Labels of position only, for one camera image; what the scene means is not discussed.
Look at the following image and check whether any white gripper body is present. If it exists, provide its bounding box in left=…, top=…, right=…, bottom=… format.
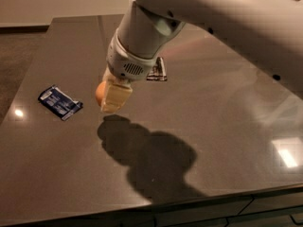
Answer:
left=107, top=29, right=158, bottom=80

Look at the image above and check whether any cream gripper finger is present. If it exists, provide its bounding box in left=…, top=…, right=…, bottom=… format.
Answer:
left=100, top=80, right=133, bottom=114
left=101, top=68, right=111, bottom=81

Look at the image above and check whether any orange fruit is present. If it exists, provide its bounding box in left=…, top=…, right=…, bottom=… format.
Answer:
left=95, top=81, right=106, bottom=106

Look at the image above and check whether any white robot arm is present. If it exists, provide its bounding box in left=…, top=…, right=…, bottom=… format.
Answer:
left=96, top=0, right=303, bottom=114

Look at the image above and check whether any blue rxbar blueberry wrapper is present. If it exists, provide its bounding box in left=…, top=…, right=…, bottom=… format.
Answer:
left=38, top=85, right=83, bottom=121

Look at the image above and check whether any black snack bar wrapper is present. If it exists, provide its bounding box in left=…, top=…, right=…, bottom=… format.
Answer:
left=146, top=57, right=168, bottom=81

